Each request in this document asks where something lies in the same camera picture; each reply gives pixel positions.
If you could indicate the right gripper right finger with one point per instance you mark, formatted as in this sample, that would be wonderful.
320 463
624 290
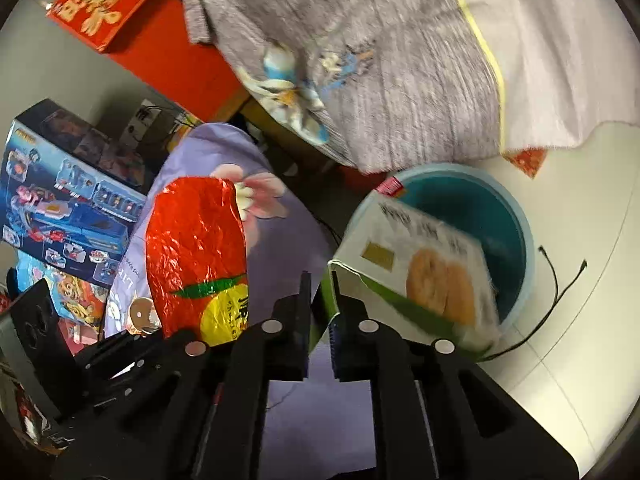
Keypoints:
349 348

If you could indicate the blue toy box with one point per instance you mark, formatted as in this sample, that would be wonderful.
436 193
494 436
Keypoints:
70 195

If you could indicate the grey cartoon print garment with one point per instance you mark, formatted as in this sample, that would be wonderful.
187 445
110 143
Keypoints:
379 85

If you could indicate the pale pink cloth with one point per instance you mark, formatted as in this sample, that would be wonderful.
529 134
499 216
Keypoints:
562 68

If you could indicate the colourful toy box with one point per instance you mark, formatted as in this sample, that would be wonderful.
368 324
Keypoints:
79 304

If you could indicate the red gift box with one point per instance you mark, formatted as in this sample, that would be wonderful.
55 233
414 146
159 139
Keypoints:
149 39

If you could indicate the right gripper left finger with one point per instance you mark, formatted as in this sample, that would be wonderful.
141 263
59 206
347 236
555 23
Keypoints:
294 313

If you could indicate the green white cookie box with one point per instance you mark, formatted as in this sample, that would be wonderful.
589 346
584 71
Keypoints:
431 273

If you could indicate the red yellow snack bag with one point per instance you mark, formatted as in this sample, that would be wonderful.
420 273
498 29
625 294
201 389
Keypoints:
196 260

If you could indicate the teal plastic trash bin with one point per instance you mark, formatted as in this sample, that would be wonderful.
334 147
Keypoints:
471 201

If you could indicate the red paper scrap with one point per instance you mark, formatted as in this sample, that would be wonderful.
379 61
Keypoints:
528 162

